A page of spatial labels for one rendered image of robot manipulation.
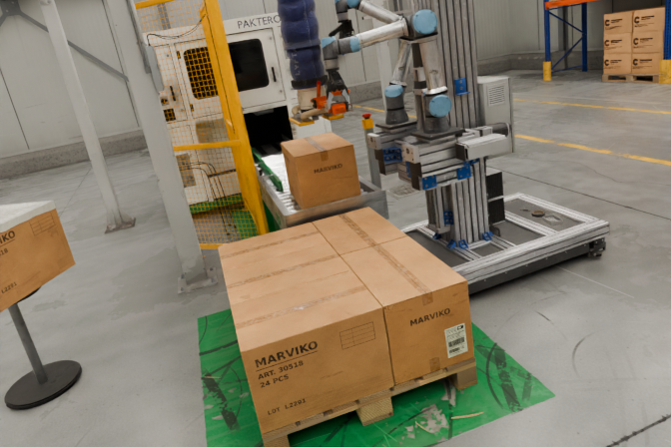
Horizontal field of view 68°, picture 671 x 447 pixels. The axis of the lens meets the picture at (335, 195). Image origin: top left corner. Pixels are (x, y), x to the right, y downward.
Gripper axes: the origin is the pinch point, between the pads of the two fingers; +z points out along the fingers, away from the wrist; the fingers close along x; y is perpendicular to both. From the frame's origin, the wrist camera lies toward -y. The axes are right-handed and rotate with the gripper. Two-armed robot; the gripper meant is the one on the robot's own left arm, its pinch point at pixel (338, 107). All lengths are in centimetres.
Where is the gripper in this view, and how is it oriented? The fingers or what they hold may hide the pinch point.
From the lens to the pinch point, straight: 262.8
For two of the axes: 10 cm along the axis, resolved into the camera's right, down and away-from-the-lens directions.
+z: 1.5, 9.4, 3.1
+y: -2.7, -2.6, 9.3
